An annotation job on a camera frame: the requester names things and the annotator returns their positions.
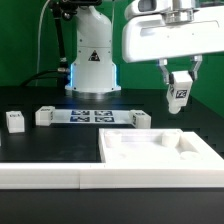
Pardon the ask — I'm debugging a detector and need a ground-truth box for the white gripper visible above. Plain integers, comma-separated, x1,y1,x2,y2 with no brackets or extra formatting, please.
122,0,224,84

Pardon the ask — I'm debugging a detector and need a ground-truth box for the white square tabletop part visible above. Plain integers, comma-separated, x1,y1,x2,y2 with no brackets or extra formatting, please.
98,129,223,165

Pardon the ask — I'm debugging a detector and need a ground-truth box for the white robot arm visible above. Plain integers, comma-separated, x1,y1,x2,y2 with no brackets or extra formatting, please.
68,0,224,95

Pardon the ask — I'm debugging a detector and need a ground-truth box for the white L-shaped fence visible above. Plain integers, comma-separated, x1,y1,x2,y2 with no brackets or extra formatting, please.
0,131,224,190

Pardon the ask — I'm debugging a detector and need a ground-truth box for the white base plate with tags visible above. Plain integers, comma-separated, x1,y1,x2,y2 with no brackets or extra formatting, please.
52,109,131,124

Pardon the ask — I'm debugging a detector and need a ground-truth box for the black cable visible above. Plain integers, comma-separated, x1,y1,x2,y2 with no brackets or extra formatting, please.
20,68,72,88

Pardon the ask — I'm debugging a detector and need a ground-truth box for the white cable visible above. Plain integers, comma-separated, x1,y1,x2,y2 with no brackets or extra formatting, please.
35,0,52,88

